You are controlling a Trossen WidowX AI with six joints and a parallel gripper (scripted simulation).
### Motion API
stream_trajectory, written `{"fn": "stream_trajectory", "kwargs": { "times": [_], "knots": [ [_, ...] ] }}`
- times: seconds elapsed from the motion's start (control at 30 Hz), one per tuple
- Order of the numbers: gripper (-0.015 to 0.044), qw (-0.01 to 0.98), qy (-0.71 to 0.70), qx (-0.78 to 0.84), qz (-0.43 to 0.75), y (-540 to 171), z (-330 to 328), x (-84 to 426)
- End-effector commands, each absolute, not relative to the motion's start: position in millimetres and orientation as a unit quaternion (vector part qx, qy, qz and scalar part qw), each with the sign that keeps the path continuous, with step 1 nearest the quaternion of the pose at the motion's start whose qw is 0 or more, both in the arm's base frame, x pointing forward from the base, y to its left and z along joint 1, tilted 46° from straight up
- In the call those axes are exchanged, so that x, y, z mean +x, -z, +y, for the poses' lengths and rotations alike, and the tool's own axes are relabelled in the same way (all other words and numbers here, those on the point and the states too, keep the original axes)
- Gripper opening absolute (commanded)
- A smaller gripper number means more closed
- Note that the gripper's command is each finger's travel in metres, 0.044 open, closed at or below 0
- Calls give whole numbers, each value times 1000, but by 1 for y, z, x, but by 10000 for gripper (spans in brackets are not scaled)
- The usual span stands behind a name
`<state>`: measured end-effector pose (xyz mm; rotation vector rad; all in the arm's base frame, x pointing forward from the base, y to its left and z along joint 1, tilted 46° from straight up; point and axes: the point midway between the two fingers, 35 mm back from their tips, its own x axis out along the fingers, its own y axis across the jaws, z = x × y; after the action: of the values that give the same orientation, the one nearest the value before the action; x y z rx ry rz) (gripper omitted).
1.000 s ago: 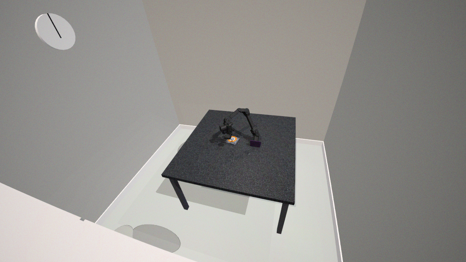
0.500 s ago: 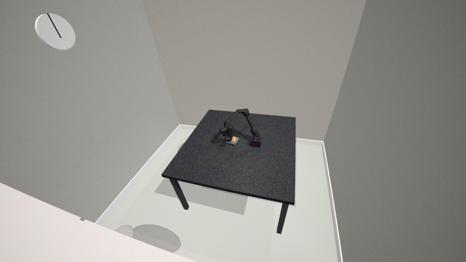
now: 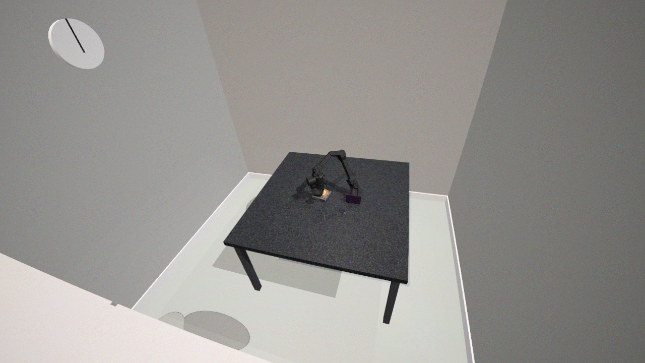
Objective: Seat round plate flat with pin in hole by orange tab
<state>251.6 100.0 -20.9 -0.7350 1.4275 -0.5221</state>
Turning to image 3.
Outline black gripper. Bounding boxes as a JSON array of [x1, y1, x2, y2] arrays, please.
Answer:
[[313, 180, 327, 197]]

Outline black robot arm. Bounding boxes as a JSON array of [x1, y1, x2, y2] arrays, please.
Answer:
[[306, 150, 360, 195]]

